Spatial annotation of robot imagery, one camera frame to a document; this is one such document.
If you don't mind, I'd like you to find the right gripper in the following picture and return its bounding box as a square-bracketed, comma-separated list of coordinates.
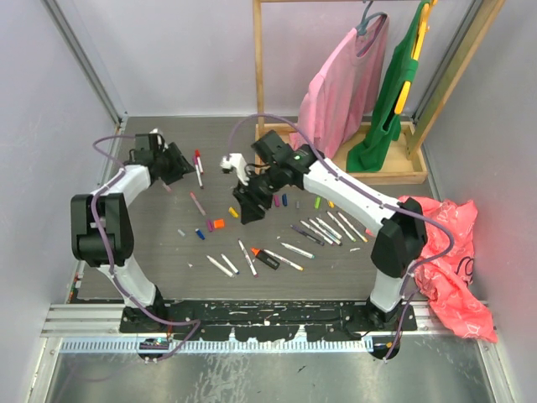
[233, 164, 284, 225]

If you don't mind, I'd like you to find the magenta cap bic marker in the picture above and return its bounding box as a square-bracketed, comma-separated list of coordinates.
[192, 155, 204, 189]

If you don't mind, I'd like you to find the yellow pen cap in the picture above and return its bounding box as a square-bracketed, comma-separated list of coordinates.
[228, 207, 239, 218]

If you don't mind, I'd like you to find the orange black highlighter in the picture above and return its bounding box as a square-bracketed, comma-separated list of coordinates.
[251, 248, 280, 270]

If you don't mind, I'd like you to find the magenta cap white pen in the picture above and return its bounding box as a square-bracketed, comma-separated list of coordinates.
[237, 239, 258, 278]

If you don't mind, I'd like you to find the pink white pen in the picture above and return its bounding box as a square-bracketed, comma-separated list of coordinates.
[190, 191, 206, 217]

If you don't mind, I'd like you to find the yellow cap white marker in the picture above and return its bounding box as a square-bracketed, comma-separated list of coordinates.
[264, 249, 304, 271]

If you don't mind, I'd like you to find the blue white pen cap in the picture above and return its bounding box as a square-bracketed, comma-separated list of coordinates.
[195, 228, 206, 240]

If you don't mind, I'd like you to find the dark purple pen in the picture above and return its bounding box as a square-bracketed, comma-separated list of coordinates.
[290, 225, 325, 246]

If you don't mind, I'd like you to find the blue band white pen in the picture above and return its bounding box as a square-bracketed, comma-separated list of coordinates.
[221, 254, 240, 275]

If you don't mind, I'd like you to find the grey white pen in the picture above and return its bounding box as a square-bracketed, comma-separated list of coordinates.
[206, 255, 235, 278]

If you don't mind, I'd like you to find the white pen teal tip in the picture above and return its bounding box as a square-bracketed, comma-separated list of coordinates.
[281, 243, 315, 259]

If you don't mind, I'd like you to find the blue cap white marker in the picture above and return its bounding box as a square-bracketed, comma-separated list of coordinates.
[308, 218, 342, 246]

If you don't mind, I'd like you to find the orange cap white pen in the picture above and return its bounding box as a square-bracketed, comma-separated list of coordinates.
[337, 212, 368, 243]

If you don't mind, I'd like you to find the red white pen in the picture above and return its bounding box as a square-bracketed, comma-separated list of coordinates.
[195, 149, 205, 175]

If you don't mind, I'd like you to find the purple cap white marker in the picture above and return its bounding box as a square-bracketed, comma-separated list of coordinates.
[300, 220, 335, 245]

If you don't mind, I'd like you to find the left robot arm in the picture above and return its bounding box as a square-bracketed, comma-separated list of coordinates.
[70, 128, 199, 332]

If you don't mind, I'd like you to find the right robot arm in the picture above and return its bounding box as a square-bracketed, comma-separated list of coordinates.
[220, 131, 427, 331]

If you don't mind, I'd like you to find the green t-shirt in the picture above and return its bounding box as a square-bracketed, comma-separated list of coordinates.
[346, 0, 433, 172]

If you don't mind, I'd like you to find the pink t-shirt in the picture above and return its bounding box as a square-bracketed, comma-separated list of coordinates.
[289, 16, 389, 158]

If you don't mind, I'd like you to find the wooden clothes rack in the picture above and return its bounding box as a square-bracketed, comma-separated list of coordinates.
[251, 0, 507, 188]

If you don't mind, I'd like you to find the grey hanger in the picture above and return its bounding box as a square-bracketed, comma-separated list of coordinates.
[356, 1, 388, 38]

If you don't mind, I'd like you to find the yellow hanger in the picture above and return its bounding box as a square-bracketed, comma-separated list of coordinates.
[394, 0, 437, 115]

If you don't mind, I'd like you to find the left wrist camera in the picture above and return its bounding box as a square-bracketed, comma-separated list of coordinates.
[150, 128, 165, 146]

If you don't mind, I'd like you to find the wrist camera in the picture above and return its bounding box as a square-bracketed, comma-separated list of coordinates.
[150, 128, 165, 146]
[220, 153, 249, 186]

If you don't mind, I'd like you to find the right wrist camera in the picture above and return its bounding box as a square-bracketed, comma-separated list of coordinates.
[220, 153, 249, 186]

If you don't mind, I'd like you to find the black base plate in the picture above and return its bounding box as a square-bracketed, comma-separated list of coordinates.
[119, 298, 425, 343]

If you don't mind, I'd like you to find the white slotted cable duct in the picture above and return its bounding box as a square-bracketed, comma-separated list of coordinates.
[59, 338, 373, 354]

